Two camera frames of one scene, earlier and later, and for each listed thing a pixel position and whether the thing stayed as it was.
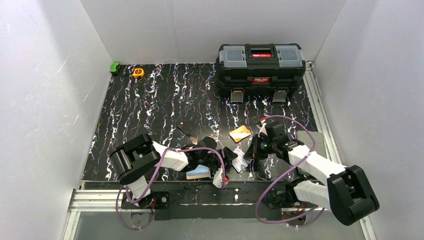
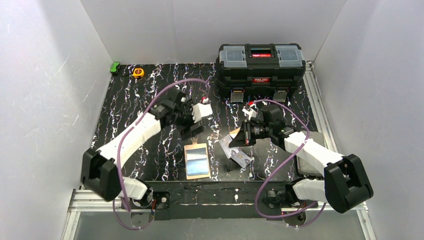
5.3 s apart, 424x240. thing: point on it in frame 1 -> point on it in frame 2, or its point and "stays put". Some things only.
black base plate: [201, 201] stays put
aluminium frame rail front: [108, 200] stays put
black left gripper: [224, 157] -> [185, 120]
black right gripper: [253, 151] -> [247, 133]
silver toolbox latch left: [237, 97] stays put
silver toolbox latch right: [279, 96] stays put
